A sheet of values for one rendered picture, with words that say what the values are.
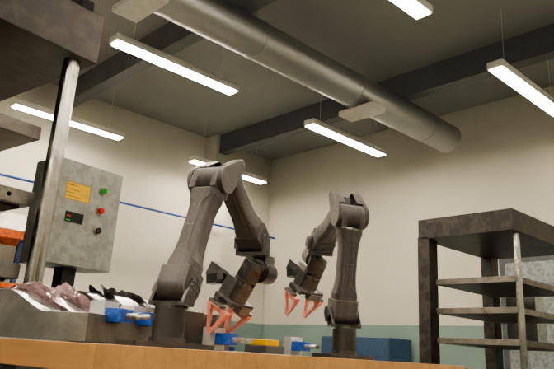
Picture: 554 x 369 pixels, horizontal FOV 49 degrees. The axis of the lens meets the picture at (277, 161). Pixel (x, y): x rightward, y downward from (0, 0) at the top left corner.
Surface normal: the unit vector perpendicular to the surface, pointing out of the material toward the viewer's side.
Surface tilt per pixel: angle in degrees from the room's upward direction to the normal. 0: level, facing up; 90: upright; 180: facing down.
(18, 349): 90
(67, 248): 90
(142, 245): 90
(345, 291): 100
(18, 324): 90
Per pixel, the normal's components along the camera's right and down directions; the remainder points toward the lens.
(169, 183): 0.69, -0.18
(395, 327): -0.72, -0.26
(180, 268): -0.36, -0.61
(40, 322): -0.35, -0.30
